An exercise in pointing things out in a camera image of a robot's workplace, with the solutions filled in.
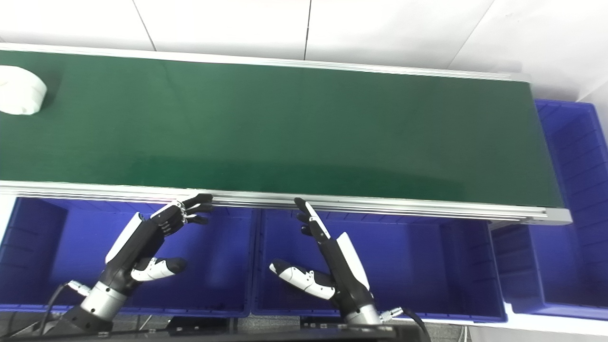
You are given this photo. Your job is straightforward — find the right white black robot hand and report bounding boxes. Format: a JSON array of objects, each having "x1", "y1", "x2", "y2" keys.
[{"x1": 269, "y1": 198, "x2": 376, "y2": 315}]

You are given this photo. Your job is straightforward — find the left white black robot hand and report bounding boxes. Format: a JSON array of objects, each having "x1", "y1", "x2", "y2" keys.
[{"x1": 97, "y1": 193, "x2": 214, "y2": 291}]

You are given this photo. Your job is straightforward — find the white cylindrical part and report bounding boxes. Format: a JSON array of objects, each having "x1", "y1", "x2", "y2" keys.
[{"x1": 0, "y1": 66, "x2": 48, "y2": 115}]

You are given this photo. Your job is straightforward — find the blue plastic bin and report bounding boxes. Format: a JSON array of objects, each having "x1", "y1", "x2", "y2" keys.
[
  {"x1": 0, "y1": 197, "x2": 257, "y2": 318},
  {"x1": 251, "y1": 209, "x2": 508, "y2": 324},
  {"x1": 491, "y1": 99, "x2": 608, "y2": 322}
]

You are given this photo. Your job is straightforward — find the green conveyor belt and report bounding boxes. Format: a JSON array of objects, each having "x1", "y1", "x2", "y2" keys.
[{"x1": 0, "y1": 50, "x2": 566, "y2": 209}]

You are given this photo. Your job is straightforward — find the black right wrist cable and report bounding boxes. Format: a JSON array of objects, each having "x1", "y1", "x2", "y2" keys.
[{"x1": 379, "y1": 306, "x2": 431, "y2": 342}]

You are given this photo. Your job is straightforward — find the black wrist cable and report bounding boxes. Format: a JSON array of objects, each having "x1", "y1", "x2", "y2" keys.
[
  {"x1": 379, "y1": 306, "x2": 431, "y2": 342},
  {"x1": 38, "y1": 280, "x2": 92, "y2": 334}
]

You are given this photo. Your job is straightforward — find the aluminium conveyor side rail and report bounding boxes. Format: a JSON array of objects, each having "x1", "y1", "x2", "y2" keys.
[
  {"x1": 0, "y1": 180, "x2": 573, "y2": 226},
  {"x1": 0, "y1": 43, "x2": 532, "y2": 83}
]

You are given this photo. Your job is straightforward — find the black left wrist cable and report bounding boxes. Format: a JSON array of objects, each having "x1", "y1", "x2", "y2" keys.
[{"x1": 38, "y1": 280, "x2": 92, "y2": 334}]

